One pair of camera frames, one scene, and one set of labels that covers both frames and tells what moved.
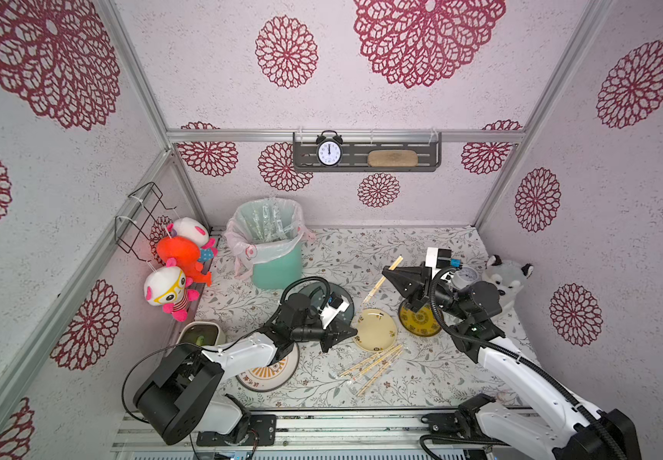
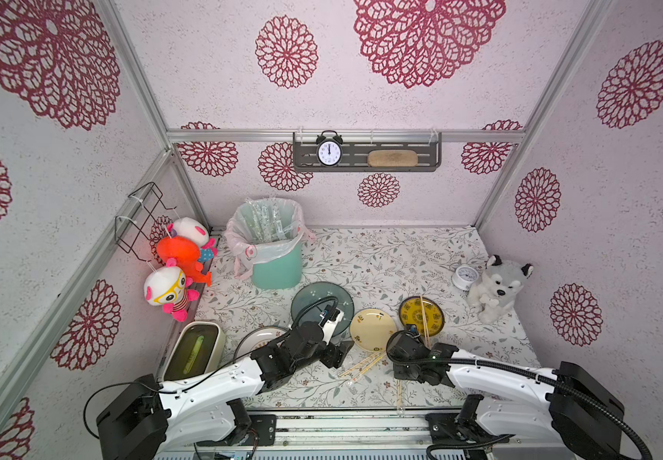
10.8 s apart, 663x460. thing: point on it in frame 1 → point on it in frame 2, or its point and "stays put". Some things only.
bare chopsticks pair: [382, 280] → [425, 326]
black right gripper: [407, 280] → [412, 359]
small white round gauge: [465, 276] stays put
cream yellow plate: [377, 330] stays put
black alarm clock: [329, 150] stays put
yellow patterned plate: [422, 323] stays put
